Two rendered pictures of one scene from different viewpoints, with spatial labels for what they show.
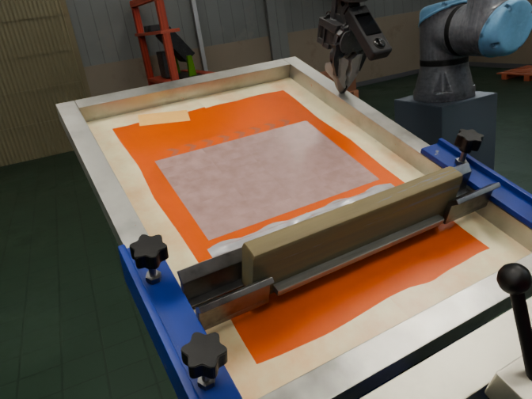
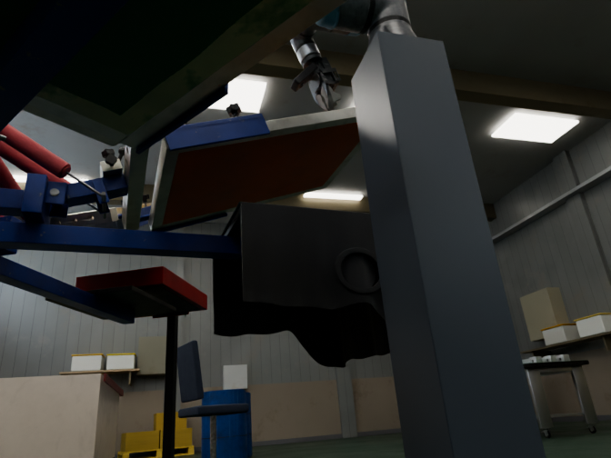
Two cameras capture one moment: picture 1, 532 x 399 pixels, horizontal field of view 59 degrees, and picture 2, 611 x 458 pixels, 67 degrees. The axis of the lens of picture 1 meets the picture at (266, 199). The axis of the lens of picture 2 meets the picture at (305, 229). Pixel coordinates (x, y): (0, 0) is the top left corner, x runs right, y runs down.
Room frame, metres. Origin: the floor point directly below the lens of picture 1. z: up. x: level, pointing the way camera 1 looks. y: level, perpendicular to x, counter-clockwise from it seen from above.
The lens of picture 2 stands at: (1.00, -1.47, 0.35)
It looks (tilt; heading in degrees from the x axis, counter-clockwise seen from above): 22 degrees up; 93
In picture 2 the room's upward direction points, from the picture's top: 5 degrees counter-clockwise
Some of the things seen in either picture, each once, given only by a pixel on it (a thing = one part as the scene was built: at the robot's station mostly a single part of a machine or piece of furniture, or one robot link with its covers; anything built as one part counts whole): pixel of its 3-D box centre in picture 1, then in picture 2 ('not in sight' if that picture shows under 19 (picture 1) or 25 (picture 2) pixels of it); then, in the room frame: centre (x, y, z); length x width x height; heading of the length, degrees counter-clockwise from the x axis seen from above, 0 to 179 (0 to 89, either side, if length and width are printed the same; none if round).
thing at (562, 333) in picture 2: not in sight; (563, 334); (4.81, 7.08, 1.40); 0.51 x 0.43 x 0.29; 111
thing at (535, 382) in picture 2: not in sight; (495, 399); (2.89, 5.14, 0.44); 2.41 x 0.90 x 0.87; 113
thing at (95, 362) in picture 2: not in sight; (87, 363); (-3.52, 6.66, 1.59); 0.50 x 0.41 x 0.28; 21
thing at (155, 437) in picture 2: not in sight; (155, 434); (-2.28, 6.81, 0.34); 1.22 x 0.94 x 0.68; 21
